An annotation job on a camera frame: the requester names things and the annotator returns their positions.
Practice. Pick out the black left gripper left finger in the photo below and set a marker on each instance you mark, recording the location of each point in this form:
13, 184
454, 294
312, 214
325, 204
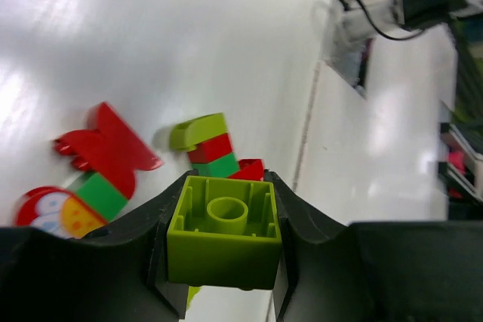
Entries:
115, 273

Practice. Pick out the red flower lego brick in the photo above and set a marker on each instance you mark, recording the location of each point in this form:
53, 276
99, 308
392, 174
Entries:
56, 211

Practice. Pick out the red small lego brick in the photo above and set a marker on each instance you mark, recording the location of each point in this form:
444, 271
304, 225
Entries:
211, 150

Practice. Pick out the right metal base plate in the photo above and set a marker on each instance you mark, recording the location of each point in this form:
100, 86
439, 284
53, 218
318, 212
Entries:
349, 61

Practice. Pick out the lime curved lego brick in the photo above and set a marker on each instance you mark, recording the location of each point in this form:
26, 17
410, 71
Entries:
187, 135

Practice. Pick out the green small lego brick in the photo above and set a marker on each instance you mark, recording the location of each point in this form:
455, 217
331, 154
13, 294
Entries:
224, 166

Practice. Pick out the red crown lego piece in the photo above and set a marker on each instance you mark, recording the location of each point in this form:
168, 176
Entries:
109, 146

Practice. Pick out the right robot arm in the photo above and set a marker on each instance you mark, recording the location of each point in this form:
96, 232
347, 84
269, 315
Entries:
364, 17

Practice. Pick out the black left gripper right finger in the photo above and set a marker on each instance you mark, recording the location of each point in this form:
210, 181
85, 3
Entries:
374, 271

